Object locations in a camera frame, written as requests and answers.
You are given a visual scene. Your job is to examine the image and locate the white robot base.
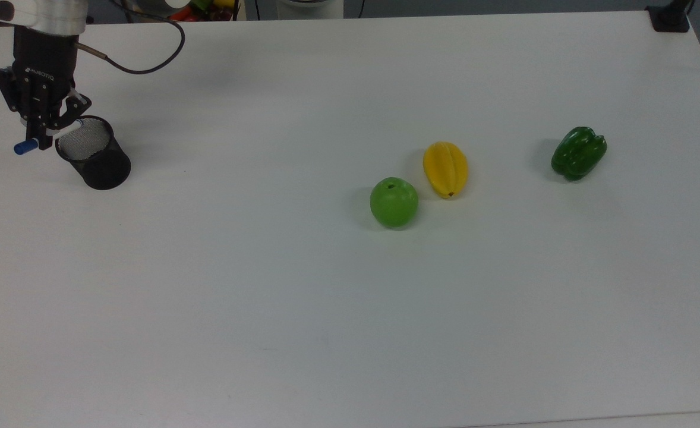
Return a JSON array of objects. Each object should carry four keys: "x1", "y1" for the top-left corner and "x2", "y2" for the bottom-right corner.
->
[{"x1": 276, "y1": 0, "x2": 345, "y2": 21}]

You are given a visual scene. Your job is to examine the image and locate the bin of toy fruit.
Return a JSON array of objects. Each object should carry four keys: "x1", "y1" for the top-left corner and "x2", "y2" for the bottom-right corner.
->
[{"x1": 172, "y1": 0, "x2": 241, "y2": 23}]

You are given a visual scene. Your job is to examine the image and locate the black mesh pen cup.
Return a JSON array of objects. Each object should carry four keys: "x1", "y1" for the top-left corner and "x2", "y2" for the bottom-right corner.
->
[{"x1": 55, "y1": 115, "x2": 132, "y2": 191}]

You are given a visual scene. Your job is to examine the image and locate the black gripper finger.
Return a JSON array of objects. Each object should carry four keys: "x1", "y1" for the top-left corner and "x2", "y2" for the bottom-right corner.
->
[
  {"x1": 0, "y1": 66, "x2": 45, "y2": 151},
  {"x1": 45, "y1": 89, "x2": 93, "y2": 149}
]

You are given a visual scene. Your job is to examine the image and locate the white marker with blue cap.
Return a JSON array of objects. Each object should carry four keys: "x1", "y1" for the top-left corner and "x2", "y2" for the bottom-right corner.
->
[{"x1": 14, "y1": 121, "x2": 83, "y2": 156}]

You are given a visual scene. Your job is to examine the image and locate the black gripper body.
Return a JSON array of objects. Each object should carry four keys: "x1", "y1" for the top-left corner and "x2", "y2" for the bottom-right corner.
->
[{"x1": 11, "y1": 26, "x2": 81, "y2": 122}]

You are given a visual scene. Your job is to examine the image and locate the yellow toy starfruit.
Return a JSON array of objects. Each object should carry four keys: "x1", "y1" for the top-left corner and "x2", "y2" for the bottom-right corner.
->
[{"x1": 422, "y1": 141, "x2": 469, "y2": 200}]

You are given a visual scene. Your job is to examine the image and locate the green toy apple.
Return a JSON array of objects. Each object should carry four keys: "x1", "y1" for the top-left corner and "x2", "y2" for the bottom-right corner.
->
[{"x1": 369, "y1": 177, "x2": 420, "y2": 229}]

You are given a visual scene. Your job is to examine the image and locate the black table clamp mount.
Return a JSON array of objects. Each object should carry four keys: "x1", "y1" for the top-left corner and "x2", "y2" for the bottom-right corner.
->
[{"x1": 645, "y1": 0, "x2": 693, "y2": 33}]

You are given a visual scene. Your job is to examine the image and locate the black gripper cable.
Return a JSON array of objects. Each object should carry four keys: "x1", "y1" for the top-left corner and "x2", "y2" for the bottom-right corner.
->
[{"x1": 74, "y1": 0, "x2": 185, "y2": 75}]

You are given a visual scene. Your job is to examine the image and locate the green toy bell pepper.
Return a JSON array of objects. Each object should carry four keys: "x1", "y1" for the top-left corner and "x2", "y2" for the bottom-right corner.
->
[{"x1": 551, "y1": 126, "x2": 608, "y2": 182}]

